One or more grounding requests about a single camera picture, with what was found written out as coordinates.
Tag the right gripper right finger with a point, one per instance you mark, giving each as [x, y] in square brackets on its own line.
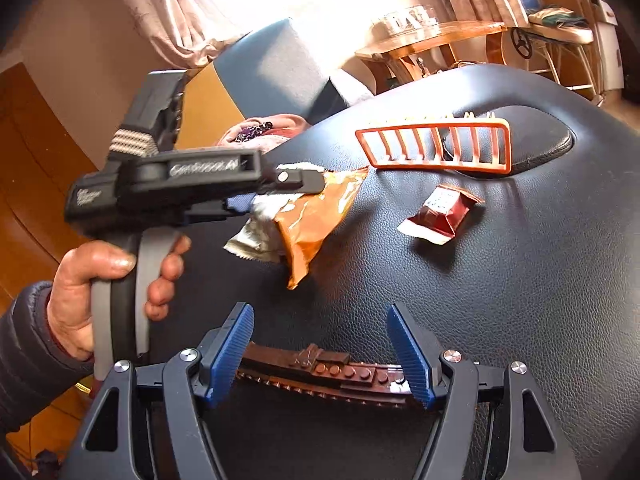
[524, 441]

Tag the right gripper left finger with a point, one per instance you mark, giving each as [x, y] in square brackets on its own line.
[115, 440]

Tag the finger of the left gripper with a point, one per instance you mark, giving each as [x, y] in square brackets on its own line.
[292, 181]

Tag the orange foil snack wrapper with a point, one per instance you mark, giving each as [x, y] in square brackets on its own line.
[291, 228]

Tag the small red candy packet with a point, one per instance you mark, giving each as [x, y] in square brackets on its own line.
[440, 215]

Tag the brown toy brick bar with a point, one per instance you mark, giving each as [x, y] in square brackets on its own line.
[328, 375]

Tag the orange plastic rack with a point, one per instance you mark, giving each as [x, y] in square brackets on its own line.
[468, 143]

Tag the dark jacket left forearm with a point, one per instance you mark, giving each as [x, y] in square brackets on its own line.
[34, 370]

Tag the wooden shelf with clutter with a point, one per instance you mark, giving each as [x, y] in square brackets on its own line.
[574, 43]

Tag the pink cloth pile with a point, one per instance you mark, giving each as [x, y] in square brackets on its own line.
[264, 133]

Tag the yellow cushion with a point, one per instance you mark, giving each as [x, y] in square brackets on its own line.
[208, 111]

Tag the blue grey chair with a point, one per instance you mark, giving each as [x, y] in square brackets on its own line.
[275, 71]

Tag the wooden side table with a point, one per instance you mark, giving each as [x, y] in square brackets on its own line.
[396, 52]

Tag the pink curtain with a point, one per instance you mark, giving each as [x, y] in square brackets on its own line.
[182, 32]

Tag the glass jars on table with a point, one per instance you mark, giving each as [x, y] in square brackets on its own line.
[410, 20]

